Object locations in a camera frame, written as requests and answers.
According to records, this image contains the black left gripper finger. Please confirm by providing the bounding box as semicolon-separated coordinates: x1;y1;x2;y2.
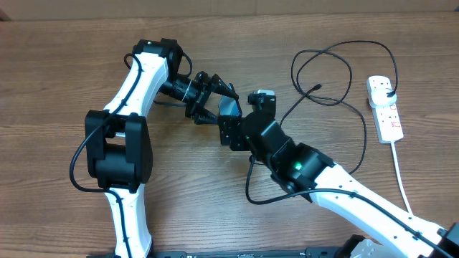
211;74;239;100
194;108;218;125

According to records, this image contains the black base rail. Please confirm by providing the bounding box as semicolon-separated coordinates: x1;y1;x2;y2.
85;246;359;258

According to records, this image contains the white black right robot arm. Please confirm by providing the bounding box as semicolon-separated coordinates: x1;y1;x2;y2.
218;91;458;257

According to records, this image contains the white charger adapter plug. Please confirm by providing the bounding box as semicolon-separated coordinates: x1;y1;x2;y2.
369;88;397;108

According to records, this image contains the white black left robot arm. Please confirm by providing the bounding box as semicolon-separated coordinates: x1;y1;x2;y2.
83;39;239;257

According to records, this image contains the white power strip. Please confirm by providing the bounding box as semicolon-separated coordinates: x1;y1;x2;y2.
366;75;404;144

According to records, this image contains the blue screen smartphone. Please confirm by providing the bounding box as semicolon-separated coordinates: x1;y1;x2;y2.
218;96;242;117

